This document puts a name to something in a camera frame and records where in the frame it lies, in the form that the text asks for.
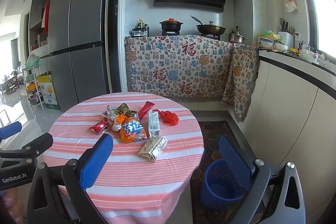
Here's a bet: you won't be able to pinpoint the green storage rack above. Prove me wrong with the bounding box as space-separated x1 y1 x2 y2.
22 53 43 106

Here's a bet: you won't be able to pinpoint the gold black foil wrapper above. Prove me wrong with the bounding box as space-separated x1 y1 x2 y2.
117 103 138 118

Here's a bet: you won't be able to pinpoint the red snack sachet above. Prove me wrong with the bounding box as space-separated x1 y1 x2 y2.
137 101 154 120

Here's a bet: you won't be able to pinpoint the crushed red soda can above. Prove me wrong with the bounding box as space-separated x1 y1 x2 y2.
89 118 110 135

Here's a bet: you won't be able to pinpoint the grey double door refrigerator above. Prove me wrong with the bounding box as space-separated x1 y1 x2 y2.
48 0 109 111

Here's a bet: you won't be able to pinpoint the white counter cabinet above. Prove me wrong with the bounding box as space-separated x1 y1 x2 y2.
239 51 335 223

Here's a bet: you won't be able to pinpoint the white green milk carton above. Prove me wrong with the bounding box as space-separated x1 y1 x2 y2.
148 111 161 138

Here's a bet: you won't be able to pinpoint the blue plastic trash basket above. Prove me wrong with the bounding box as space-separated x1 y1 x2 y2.
200 159 252 210

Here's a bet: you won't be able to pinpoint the red plastic bag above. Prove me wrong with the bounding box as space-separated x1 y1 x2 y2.
154 109 179 126

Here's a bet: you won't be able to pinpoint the steel pot with lid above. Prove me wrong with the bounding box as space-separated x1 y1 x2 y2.
228 32 246 44

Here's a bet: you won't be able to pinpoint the patterned fu character cloth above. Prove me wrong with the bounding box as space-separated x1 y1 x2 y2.
125 35 260 122

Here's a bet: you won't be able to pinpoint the silver foil paper wrapper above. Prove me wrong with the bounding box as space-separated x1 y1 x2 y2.
137 136 168 162

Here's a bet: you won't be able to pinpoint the yellow cardboard box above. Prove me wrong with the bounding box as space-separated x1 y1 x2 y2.
37 72 60 110

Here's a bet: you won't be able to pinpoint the orange white plastic bag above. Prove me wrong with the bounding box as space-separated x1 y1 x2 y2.
114 114 128 124

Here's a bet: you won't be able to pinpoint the pink striped tablecloth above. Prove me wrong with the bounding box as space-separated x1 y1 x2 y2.
44 92 204 223

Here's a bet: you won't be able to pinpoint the black clay pot red lid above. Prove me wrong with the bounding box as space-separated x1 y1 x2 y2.
159 18 183 32

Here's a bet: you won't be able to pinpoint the dark wok with lid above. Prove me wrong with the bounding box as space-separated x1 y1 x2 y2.
191 16 226 36

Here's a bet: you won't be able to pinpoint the white bowls on counter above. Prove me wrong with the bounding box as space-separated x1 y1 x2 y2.
300 49 319 64

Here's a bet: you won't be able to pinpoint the yellow white food package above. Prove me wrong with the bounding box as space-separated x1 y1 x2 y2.
257 30 280 49

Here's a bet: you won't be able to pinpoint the white knife holder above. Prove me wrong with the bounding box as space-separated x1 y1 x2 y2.
278 31 294 48

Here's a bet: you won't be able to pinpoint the seasoning bottles rack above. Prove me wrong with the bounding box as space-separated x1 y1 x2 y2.
130 18 149 37

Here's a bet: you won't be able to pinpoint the crushed orange Fanta can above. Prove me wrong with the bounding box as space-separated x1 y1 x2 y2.
120 118 147 143

